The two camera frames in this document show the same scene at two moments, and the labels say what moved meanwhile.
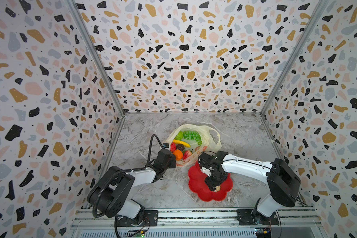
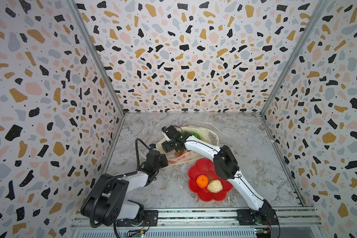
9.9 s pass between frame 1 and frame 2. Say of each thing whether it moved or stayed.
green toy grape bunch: stayed
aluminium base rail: stayed
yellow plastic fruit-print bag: moved
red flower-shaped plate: stayed
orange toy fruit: moved
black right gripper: moved
